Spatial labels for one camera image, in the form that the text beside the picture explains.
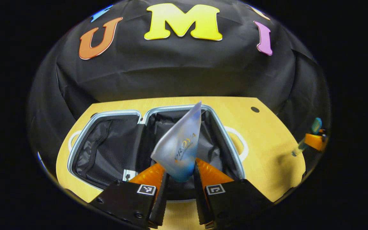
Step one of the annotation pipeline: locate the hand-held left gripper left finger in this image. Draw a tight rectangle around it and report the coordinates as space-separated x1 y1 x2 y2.
89 163 169 229

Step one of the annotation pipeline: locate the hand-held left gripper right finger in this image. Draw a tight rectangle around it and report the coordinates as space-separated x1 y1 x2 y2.
193 157 274 230

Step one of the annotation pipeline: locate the tall blue-green skin care tube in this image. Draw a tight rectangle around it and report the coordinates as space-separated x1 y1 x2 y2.
292 117 323 157

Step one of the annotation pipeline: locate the frosted blue skin care tube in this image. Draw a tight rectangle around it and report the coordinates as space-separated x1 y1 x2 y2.
150 101 203 183

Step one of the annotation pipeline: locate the pale blue suitcase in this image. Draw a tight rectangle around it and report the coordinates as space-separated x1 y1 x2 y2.
67 103 249 203

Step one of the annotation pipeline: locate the black backdrop cloth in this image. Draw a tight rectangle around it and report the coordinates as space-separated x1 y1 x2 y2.
27 0 332 179

